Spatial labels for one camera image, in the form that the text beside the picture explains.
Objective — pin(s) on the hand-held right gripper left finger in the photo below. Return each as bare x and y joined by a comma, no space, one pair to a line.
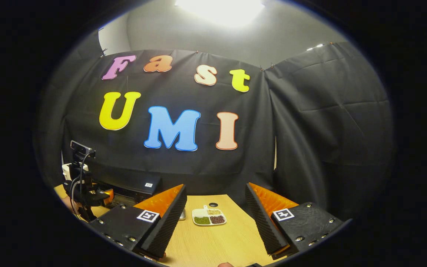
167,226

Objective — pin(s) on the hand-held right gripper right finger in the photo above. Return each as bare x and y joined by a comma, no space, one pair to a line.
265,222

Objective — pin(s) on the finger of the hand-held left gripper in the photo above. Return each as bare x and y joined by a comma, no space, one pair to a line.
108,195

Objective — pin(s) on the black electric oven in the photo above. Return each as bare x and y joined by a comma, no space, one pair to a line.
132,185

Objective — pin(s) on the white toaster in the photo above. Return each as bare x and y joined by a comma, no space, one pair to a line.
67,171

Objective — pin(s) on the white divided tray of beans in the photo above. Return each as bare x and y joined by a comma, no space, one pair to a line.
202,220

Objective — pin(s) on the small black round disc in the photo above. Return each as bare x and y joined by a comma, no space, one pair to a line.
213,204

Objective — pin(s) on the black backdrop cloth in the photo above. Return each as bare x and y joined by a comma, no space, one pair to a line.
310,129

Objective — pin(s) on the small ceiling light panel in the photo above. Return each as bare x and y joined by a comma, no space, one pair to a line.
315,47

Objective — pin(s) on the large ceiling light panel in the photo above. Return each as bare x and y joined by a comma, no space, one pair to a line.
221,11

